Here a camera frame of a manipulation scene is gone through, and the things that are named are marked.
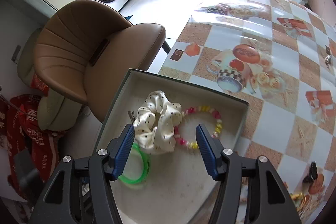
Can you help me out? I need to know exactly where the silver hair clip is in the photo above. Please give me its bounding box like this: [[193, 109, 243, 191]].
[[127, 111, 135, 123]]

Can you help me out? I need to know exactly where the checkered patterned tablecloth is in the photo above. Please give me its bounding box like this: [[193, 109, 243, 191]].
[[159, 0, 335, 223]]

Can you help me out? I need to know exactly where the brown leather chair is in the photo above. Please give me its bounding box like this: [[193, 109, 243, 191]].
[[34, 0, 166, 122]]

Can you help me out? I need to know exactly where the red patterned cloth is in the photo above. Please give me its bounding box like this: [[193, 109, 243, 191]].
[[0, 74, 66, 201]]

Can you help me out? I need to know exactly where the white polka dot scrunchie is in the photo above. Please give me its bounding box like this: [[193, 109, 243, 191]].
[[133, 90, 182, 155]]

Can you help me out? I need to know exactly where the pink yellow beaded bracelet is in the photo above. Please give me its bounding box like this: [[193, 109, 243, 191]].
[[173, 105, 223, 150]]

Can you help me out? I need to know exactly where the grey jewelry box tray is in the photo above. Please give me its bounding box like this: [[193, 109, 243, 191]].
[[95, 69, 249, 223]]

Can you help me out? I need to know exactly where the small silver earring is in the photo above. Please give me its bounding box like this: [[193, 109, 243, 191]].
[[325, 55, 332, 67]]

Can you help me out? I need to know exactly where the green plastic bangle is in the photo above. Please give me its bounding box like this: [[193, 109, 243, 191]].
[[118, 143, 150, 185]]

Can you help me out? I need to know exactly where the black hair clip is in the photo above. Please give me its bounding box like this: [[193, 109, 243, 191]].
[[302, 161, 318, 184]]

